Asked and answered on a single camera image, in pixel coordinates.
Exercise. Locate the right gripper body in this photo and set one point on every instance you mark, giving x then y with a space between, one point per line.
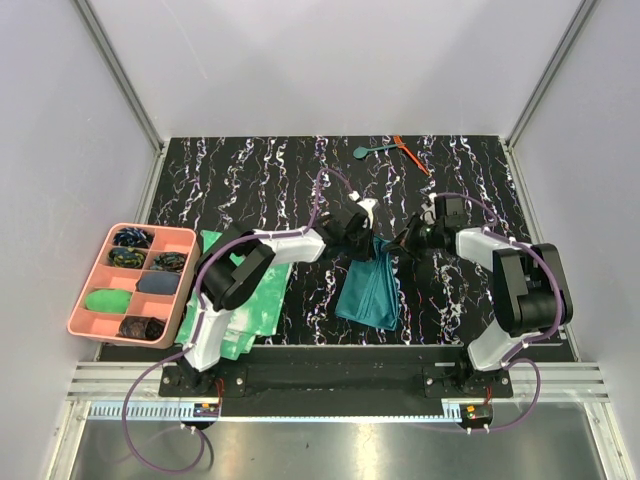
422 236

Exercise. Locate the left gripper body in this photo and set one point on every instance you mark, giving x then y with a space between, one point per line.
357 247

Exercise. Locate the teal satin napkin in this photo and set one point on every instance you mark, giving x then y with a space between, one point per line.
370 294

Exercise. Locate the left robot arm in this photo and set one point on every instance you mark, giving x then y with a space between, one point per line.
231 270

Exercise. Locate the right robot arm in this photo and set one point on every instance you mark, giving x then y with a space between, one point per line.
530 293

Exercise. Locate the teal plastic spoon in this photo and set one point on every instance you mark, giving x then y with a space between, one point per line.
361 152

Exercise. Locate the orange plastic fork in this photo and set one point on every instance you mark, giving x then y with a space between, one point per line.
400 144

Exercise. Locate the green tie-dye cloth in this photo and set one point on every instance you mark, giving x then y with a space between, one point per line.
258 317

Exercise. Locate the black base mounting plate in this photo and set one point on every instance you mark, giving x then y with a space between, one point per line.
321 367

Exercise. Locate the black marble pattern mat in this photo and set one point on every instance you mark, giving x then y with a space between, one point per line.
272 183

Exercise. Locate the dark blue rolled cloth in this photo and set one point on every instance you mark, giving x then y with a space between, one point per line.
158 283

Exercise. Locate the pink compartment tray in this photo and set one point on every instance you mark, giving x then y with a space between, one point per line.
173 250

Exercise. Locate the blue patterned rolled cloth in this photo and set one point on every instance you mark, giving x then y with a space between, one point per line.
133 237

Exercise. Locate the brown patterned rolled cloth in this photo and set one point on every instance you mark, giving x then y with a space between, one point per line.
141 328

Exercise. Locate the green rolled cloth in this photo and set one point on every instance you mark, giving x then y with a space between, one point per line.
110 301

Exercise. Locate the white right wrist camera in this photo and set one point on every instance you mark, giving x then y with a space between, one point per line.
428 214

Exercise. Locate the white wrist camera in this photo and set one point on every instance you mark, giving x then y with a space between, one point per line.
428 214
369 205

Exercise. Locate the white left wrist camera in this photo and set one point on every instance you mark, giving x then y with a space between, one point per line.
369 205

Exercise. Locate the left aluminium frame post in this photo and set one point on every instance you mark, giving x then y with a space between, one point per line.
106 50

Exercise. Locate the aluminium frame post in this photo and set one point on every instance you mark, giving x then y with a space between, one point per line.
571 34
106 50

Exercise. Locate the right aluminium frame post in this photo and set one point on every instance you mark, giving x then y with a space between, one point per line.
571 34

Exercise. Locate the aluminium front rail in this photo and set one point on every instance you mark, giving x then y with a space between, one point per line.
119 390

